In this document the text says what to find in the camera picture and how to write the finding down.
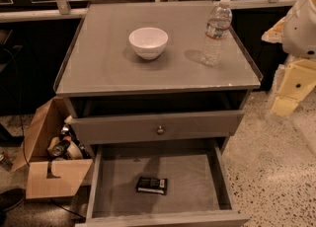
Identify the grey wooden drawer cabinet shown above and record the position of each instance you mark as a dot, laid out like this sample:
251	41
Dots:
103	76

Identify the grey upper drawer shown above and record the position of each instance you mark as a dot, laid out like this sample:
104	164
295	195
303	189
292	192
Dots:
142	127

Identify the white ceramic bowl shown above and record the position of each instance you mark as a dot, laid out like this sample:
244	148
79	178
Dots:
148	43

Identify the dark can in box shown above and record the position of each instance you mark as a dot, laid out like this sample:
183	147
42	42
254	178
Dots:
60	148

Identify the open cardboard box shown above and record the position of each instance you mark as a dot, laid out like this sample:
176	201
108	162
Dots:
47	179

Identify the black rxbar chocolate wrapper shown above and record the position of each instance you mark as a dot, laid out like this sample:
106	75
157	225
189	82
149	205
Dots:
152	185

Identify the round metal drawer knob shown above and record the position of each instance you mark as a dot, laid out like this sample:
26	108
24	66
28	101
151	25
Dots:
160	130

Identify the clear plastic water bottle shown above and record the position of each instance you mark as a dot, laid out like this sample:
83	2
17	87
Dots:
217	28

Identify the white cup in box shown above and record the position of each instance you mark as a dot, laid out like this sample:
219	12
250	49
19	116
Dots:
74	152

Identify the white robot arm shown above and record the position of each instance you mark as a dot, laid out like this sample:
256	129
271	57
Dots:
297	34

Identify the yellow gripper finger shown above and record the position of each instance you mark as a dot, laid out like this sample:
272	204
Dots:
298	81

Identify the grey open middle drawer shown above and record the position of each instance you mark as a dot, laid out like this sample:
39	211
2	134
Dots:
198	194

